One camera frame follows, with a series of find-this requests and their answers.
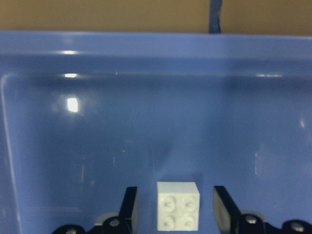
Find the white block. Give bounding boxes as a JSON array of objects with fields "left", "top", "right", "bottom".
[{"left": 157, "top": 181, "right": 200, "bottom": 232}]

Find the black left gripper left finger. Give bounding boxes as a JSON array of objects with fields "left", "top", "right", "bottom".
[{"left": 118, "top": 187, "right": 139, "bottom": 234}]

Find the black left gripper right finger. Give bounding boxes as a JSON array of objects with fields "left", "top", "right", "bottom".
[{"left": 213, "top": 186, "right": 241, "bottom": 234}]

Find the blue plastic tray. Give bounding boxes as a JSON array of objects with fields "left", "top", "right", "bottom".
[{"left": 0, "top": 32, "right": 312, "bottom": 234}]

